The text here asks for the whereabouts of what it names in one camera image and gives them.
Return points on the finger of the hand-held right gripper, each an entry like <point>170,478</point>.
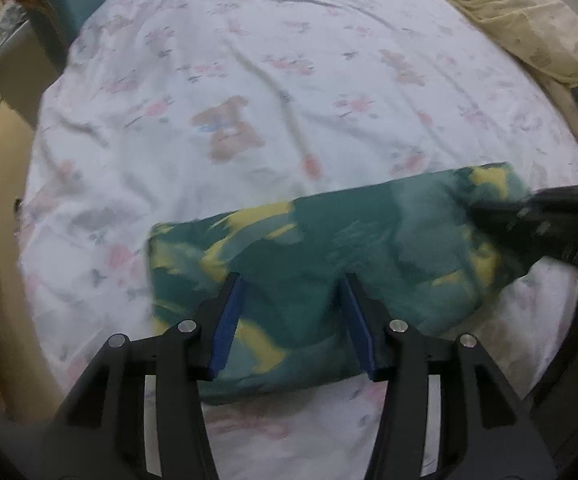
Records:
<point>539,220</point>

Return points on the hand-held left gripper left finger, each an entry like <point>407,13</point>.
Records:
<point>226,325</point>

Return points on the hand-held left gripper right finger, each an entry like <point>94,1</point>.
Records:
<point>361,330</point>

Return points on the green yellow leaf-print short pants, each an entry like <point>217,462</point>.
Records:
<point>319,250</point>

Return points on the cream bear-print duvet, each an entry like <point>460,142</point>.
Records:
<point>509,10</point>

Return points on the white floral bed sheet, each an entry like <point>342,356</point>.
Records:
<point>219,60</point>

